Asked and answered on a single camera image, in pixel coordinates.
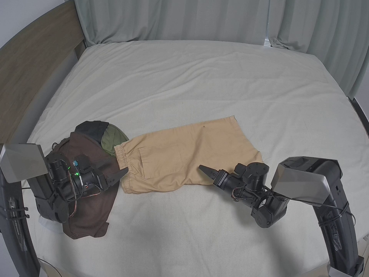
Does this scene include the brown garment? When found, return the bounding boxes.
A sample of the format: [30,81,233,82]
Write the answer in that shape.
[47,132,121,239]

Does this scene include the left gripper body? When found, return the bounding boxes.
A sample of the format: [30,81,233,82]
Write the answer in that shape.
[76,169,110,196]

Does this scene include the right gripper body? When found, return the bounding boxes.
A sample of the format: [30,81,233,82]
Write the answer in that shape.
[213,169,246,197]

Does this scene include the bed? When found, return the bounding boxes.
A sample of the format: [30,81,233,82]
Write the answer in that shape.
[0,0,369,277]

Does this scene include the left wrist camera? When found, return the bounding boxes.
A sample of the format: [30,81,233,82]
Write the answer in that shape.
[73,154,90,175]

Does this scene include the black garment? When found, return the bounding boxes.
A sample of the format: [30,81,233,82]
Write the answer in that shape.
[75,121,110,149]

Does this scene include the green garment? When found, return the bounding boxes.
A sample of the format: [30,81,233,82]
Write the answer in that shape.
[101,125,130,156]

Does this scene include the pale green curtain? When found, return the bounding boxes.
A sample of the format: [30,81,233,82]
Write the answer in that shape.
[267,0,369,97]
[71,0,271,48]

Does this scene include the tan shorts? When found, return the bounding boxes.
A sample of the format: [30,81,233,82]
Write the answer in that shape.
[114,115,263,195]

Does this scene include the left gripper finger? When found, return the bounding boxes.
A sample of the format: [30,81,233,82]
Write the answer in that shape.
[107,168,129,189]

